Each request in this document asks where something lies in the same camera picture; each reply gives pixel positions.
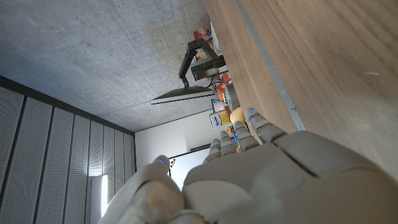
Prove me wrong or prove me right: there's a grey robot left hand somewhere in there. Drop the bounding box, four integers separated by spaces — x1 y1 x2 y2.
98 107 398 224

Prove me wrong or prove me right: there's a yellow toy pear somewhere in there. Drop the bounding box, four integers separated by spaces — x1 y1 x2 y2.
229 106 246 124

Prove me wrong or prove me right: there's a white blue yellow carton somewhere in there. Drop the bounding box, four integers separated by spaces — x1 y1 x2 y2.
209 110 233 130

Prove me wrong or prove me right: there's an orange red toy piece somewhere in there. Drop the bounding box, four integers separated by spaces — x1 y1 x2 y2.
216 73 231 94

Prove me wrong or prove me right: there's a black computer monitor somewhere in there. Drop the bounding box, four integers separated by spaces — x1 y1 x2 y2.
150 86 215 105

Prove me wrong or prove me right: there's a white paper sheet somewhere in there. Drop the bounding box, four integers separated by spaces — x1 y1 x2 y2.
210 21 223 56

